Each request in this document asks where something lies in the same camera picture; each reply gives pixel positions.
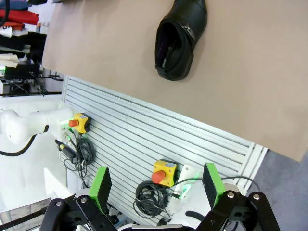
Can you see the slotted aluminium base plate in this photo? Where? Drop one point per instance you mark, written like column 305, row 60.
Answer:
column 144, row 139

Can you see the black power adapter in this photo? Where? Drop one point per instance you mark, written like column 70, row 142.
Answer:
column 65, row 149

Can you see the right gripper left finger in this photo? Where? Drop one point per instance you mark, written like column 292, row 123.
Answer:
column 101, row 187

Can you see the yellow emergency stop button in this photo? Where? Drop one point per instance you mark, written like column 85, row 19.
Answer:
column 80, row 122
column 166, row 173

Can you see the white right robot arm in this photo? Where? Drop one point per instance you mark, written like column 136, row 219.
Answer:
column 199, row 204

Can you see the black smooth buckle shoe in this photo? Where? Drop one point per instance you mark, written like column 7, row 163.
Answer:
column 190, row 24

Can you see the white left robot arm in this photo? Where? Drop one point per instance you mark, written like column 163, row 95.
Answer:
column 24, row 125

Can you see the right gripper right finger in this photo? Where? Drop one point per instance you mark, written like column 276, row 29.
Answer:
column 211, row 185

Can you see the pile of folded clothes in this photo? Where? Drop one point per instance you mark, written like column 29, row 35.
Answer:
column 16, row 16

